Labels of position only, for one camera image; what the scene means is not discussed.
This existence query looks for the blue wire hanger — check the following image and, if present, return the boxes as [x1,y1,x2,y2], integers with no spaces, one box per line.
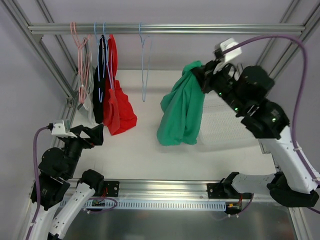
[138,22,153,103]

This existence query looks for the red tank top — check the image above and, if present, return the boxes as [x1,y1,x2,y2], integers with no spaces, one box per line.
[103,35,138,136]

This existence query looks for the black tank top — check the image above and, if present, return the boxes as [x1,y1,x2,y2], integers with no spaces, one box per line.
[92,35,108,124]

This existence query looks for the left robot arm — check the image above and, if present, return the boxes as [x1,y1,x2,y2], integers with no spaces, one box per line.
[23,120,104,240]

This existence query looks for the white tank top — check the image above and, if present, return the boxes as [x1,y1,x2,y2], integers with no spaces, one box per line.
[77,40,97,125]

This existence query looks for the white plastic basket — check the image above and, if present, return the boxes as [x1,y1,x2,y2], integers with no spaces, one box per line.
[197,92,258,151]

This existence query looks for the green tank top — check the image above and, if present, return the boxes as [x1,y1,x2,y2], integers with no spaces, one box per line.
[156,60,205,146]

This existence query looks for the pink wire hanger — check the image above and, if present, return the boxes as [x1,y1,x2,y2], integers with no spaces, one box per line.
[70,22,90,104]

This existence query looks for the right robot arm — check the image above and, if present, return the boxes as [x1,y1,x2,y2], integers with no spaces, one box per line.
[191,61,320,208]

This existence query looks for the blue hanger with black top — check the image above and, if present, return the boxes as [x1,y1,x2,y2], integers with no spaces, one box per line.
[93,21,103,103]

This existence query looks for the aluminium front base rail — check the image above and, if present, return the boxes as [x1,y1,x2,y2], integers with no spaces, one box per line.
[64,178,273,200]

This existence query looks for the white slotted cable duct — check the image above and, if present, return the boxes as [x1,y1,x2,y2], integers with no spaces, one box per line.
[59,198,228,211]

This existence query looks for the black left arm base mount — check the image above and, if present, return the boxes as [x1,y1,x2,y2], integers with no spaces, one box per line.
[101,180,120,198]

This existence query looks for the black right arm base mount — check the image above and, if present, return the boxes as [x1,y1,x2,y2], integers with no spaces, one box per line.
[206,182,227,199]

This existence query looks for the blue hanger with red top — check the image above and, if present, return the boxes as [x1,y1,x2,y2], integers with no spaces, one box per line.
[105,34,115,91]

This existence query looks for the aluminium frame top rail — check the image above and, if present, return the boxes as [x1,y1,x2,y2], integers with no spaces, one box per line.
[27,22,306,35]

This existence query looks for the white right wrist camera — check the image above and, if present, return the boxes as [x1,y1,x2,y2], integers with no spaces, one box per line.
[213,38,242,74]

